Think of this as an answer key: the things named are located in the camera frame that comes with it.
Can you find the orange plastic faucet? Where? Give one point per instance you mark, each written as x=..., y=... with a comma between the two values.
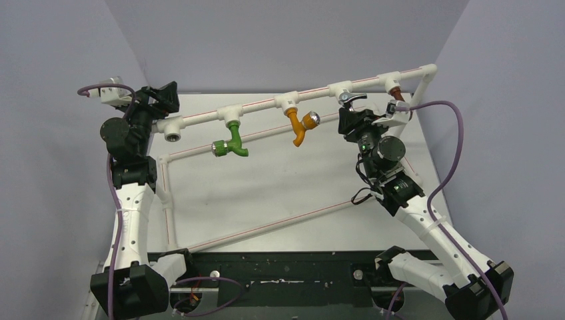
x=310, y=121

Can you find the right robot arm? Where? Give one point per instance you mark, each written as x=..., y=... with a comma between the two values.
x=470, y=284

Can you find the brown plastic faucet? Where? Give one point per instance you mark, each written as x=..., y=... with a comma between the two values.
x=396, y=93

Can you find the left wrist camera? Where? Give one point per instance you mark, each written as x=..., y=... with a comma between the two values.
x=112, y=91

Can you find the chrome metal faucet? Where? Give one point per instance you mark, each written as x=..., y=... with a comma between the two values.
x=348, y=96

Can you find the white PVC pipe frame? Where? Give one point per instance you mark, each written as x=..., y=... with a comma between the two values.
x=280, y=197

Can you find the green plastic faucet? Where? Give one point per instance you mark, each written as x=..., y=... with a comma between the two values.
x=234, y=145

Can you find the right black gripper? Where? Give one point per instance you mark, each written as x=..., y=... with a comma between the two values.
x=357, y=119

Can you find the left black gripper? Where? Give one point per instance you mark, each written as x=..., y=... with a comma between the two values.
x=167, y=100

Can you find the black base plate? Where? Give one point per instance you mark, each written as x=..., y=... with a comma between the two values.
x=283, y=279

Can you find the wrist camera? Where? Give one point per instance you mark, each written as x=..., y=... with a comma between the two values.
x=397, y=113
x=112, y=91

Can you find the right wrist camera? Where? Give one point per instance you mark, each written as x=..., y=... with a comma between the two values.
x=397, y=113

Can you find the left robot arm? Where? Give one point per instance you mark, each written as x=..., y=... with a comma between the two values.
x=129, y=286

